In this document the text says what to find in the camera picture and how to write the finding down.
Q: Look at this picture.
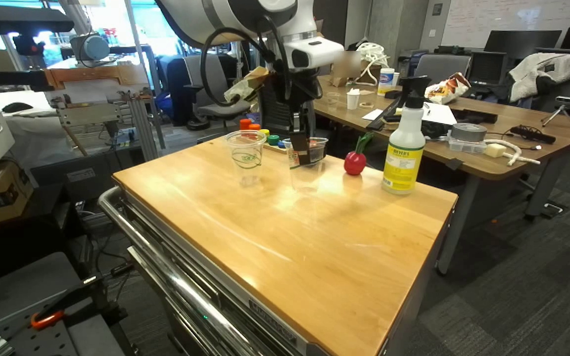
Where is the small white cup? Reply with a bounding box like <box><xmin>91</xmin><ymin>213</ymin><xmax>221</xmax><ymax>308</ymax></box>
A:
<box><xmin>344</xmin><ymin>86</ymin><xmax>364</xmax><ymax>110</ymax></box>

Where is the beige cable wrap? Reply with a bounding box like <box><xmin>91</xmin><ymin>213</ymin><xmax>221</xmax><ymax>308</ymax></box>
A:
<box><xmin>221</xmin><ymin>63</ymin><xmax>273</xmax><ymax>106</ymax></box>

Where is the grey round container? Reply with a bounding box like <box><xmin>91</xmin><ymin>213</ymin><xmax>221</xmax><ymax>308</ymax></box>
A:
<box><xmin>447</xmin><ymin>120</ymin><xmax>489</xmax><ymax>152</ymax></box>

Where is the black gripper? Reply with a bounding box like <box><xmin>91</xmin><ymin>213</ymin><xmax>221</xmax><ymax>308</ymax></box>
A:
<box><xmin>283</xmin><ymin>65</ymin><xmax>320</xmax><ymax>166</ymax></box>

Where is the white cable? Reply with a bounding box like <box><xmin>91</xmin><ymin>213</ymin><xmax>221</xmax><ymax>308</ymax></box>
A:
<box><xmin>481</xmin><ymin>136</ymin><xmax>542</xmax><ymax>167</ymax></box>

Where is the light jacket on chair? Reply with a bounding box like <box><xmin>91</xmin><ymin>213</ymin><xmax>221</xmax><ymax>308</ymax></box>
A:
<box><xmin>506</xmin><ymin>49</ymin><xmax>570</xmax><ymax>102</ymax></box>

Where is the blue office chair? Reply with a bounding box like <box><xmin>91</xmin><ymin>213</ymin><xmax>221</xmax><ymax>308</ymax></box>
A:
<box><xmin>154</xmin><ymin>53</ymin><xmax>251</xmax><ymax>132</ymax></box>

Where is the white paper sheet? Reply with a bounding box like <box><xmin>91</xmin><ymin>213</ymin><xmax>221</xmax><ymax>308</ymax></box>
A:
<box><xmin>421</xmin><ymin>100</ymin><xmax>459</xmax><ymax>128</ymax></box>

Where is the black perforated breadboard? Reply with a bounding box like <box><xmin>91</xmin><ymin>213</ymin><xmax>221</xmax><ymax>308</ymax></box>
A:
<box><xmin>0</xmin><ymin>312</ymin><xmax>128</xmax><ymax>356</ymax></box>

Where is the white bottle blue label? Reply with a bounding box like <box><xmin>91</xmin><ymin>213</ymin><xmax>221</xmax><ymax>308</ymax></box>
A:
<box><xmin>376</xmin><ymin>65</ymin><xmax>400</xmax><ymax>98</ymax></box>

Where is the white rope bundle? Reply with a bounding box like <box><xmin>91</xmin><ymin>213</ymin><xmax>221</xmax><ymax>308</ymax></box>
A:
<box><xmin>348</xmin><ymin>39</ymin><xmax>390</xmax><ymax>84</ymax></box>

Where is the clear plastic cup green line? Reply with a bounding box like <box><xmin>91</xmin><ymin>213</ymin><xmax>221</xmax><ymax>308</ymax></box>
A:
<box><xmin>289</xmin><ymin>144</ymin><xmax>328</xmax><ymax>193</ymax></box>
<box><xmin>223</xmin><ymin>128</ymin><xmax>269</xmax><ymax>187</ymax></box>
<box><xmin>287</xmin><ymin>132</ymin><xmax>330</xmax><ymax>173</ymax></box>

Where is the steel tool cart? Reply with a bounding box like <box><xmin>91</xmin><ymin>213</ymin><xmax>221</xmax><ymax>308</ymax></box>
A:
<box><xmin>95</xmin><ymin>183</ymin><xmax>431</xmax><ymax>356</ymax></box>

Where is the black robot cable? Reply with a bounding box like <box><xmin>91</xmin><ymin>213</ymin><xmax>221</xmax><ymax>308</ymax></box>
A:
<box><xmin>198</xmin><ymin>25</ymin><xmax>293</xmax><ymax>110</ymax></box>

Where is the red toy cherry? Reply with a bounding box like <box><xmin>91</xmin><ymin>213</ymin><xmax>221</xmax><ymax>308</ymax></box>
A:
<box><xmin>342</xmin><ymin>132</ymin><xmax>374</xmax><ymax>177</ymax></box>

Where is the orange clamp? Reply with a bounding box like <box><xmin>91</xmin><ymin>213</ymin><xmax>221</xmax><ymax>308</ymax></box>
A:
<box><xmin>28</xmin><ymin>306</ymin><xmax>67</xmax><ymax>332</ymax></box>

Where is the black flat device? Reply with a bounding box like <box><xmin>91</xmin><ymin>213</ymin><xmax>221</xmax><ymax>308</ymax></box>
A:
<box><xmin>451</xmin><ymin>106</ymin><xmax>499</xmax><ymax>126</ymax></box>

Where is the black remote control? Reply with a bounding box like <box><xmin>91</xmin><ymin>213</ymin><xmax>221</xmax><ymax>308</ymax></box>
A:
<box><xmin>508</xmin><ymin>122</ymin><xmax>558</xmax><ymax>146</ymax></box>

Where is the grey round device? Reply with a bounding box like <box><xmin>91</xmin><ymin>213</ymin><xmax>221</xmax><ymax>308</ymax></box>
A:
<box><xmin>67</xmin><ymin>29</ymin><xmax>113</xmax><ymax>65</ymax></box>

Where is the colourful snack bag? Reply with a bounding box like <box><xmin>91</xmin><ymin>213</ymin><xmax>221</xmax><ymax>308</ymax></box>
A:
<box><xmin>425</xmin><ymin>69</ymin><xmax>473</xmax><ymax>104</ymax></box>

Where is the wooden board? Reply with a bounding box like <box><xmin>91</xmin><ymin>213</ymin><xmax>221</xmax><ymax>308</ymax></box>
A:
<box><xmin>43</xmin><ymin>59</ymin><xmax>150</xmax><ymax>92</ymax></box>

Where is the yellow label spray bottle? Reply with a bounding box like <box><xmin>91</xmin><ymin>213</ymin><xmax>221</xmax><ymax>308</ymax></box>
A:
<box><xmin>380</xmin><ymin>73</ymin><xmax>431</xmax><ymax>197</ymax></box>

